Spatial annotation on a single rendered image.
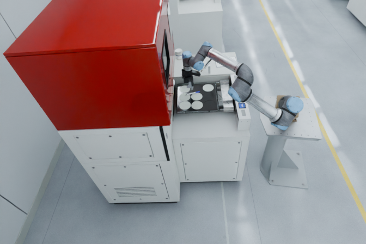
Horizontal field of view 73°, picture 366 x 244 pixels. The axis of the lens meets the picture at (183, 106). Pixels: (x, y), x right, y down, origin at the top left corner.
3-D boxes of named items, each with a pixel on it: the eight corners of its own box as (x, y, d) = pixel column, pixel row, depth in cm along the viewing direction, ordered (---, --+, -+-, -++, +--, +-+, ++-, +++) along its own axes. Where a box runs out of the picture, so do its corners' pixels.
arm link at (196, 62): (203, 56, 182) (193, 50, 188) (195, 69, 183) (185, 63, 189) (208, 60, 188) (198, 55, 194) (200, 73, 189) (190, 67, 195)
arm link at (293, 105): (303, 102, 186) (308, 102, 173) (292, 117, 188) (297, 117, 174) (288, 93, 188) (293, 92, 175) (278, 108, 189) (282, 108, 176)
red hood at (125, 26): (57, 130, 161) (1, 54, 118) (91, 58, 217) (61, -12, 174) (171, 126, 156) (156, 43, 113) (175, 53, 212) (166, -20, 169)
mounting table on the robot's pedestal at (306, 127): (307, 108, 226) (311, 98, 217) (317, 148, 196) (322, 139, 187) (256, 105, 234) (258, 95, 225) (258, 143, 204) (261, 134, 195)
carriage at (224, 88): (224, 112, 210) (224, 110, 208) (219, 84, 235) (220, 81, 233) (233, 112, 209) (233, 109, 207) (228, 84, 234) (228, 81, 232)
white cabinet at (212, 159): (180, 186, 257) (171, 139, 199) (182, 117, 324) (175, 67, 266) (242, 184, 253) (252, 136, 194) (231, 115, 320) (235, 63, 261)
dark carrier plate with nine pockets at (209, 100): (177, 111, 209) (176, 111, 208) (178, 85, 233) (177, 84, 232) (217, 110, 206) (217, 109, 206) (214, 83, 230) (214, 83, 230)
